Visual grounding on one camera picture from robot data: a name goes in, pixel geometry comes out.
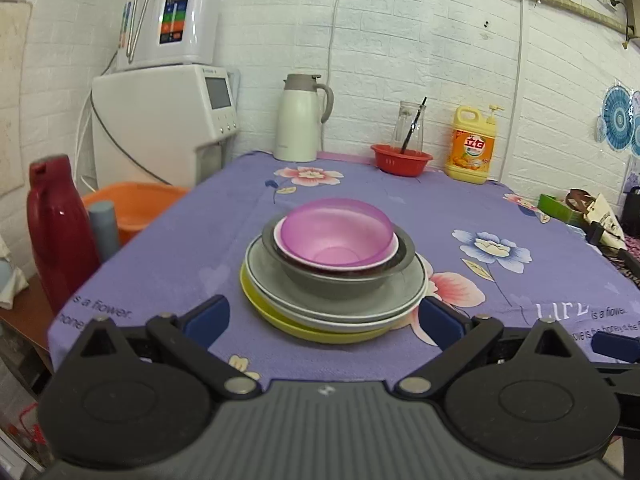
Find yellow detergent bottle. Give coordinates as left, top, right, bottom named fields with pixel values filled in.
left=446, top=104, right=505, bottom=185

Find blue round wall decoration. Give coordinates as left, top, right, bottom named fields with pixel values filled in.
left=595, top=84, right=640, bottom=157

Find white red-patterned ceramic bowl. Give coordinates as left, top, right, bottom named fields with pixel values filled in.
left=272, top=217, right=400, bottom=275

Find white cloth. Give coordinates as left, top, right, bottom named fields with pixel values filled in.
left=0, top=237, right=30, bottom=311

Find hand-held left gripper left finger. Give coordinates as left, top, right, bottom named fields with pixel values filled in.
left=70, top=295, right=263, bottom=395

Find orange plastic basin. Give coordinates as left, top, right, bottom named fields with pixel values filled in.
left=81, top=181, right=190, bottom=247

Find white water purifier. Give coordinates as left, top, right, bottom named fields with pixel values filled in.
left=116, top=0, right=223, bottom=72

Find beige hanging board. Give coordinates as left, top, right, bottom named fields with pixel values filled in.
left=0, top=2, right=33, bottom=196

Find green box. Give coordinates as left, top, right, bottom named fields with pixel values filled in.
left=538, top=193, right=586, bottom=224

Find pink plastic bowl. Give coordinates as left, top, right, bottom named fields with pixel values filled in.
left=280, top=198, right=394, bottom=267

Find wooden side table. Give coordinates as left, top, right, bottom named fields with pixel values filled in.
left=0, top=272, right=56, bottom=386

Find red plastic basket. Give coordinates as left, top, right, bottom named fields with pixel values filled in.
left=370, top=143, right=434, bottom=178

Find purple floral tablecloth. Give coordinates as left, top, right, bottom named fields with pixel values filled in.
left=47, top=150, right=640, bottom=386

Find white thermos jug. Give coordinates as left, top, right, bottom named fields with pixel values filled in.
left=273, top=73, right=335, bottom=163

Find grey cylindrical bottle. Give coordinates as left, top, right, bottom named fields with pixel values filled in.
left=89, top=201, right=121, bottom=262

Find white water dispenser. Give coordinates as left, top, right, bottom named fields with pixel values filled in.
left=91, top=64, right=242, bottom=196

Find black stirring stick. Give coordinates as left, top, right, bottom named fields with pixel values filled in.
left=400, top=97, right=428, bottom=155

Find glass pitcher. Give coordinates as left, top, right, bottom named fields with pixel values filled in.
left=393, top=101, right=426, bottom=155

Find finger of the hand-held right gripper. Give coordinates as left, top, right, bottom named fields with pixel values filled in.
left=595, top=365, right=640, bottom=397
left=590, top=331, right=640, bottom=365

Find stainless steel bowl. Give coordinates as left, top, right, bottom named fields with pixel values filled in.
left=261, top=212, right=417, bottom=302

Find white blue-rimmed plate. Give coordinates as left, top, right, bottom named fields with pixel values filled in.
left=245, top=235, right=430, bottom=333

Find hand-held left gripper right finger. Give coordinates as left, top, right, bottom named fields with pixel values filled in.
left=395, top=296, right=588, bottom=396

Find yellow plate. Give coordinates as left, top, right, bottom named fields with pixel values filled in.
left=240, top=260, right=401, bottom=345

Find red thermos bottle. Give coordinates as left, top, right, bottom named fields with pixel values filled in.
left=27, top=155, right=101, bottom=317

